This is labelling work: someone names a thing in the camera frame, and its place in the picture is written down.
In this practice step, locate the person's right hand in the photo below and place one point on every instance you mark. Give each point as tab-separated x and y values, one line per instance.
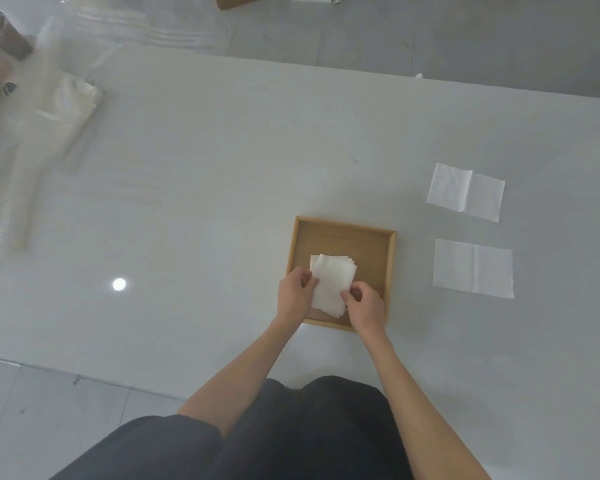
367	309

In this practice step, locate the person's left hand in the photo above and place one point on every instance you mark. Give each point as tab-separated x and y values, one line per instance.
292	297

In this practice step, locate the person's right thumb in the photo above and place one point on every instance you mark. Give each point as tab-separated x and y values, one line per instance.
347	296

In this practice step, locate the person's left thumb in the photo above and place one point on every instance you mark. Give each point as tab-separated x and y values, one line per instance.
312	284

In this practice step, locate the pile of white paper napkins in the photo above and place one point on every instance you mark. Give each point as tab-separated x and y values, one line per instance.
332	282

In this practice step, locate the person's right forearm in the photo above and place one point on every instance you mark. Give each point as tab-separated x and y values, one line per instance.
420	409

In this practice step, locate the person's left forearm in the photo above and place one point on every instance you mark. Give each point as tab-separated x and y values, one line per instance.
237	377

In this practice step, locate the square wooden tray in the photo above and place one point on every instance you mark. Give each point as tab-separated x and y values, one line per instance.
347	239

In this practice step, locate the white unfolded paper napkin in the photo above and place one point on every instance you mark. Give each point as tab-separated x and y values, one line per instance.
466	192
472	268

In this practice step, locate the person's dark grey clothing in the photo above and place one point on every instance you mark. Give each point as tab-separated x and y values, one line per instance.
305	434

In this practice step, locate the brown cardboard box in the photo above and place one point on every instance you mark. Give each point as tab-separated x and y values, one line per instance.
237	0

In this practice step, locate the sleeve of clear plastic cups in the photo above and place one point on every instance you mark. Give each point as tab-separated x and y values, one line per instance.
22	199

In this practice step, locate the white paper bag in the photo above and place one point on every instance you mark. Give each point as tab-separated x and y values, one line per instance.
70	102

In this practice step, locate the clear plastic bag bundle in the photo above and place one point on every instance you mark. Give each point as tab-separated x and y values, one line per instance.
27	119

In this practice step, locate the brown paper cup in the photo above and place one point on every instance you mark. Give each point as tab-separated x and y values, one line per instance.
2	34

